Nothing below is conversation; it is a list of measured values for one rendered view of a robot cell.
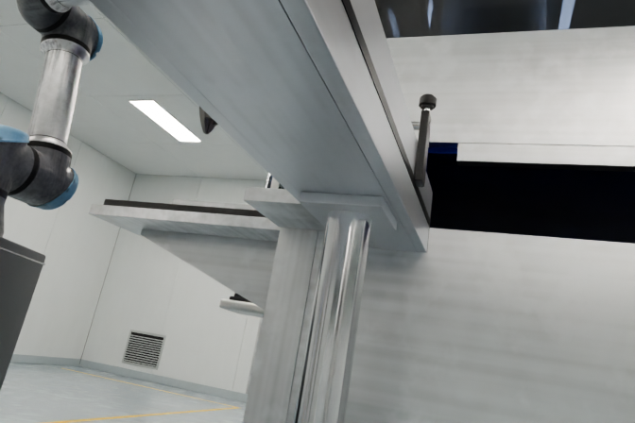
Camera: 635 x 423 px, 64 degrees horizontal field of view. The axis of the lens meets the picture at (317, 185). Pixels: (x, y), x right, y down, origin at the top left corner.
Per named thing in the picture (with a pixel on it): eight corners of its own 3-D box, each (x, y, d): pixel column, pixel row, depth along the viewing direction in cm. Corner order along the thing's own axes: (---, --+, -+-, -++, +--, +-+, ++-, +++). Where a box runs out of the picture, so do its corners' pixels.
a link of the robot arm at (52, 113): (-18, 196, 109) (32, -6, 129) (36, 217, 122) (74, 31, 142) (28, 191, 106) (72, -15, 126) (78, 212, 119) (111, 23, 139)
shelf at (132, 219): (401, 301, 141) (402, 295, 142) (330, 234, 79) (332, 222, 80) (247, 281, 157) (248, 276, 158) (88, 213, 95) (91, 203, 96)
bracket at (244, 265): (293, 321, 88) (306, 247, 92) (286, 318, 85) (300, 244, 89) (132, 296, 99) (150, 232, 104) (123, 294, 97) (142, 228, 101)
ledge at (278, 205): (365, 234, 75) (366, 221, 76) (341, 207, 64) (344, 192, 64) (278, 227, 80) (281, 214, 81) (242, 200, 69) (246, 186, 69)
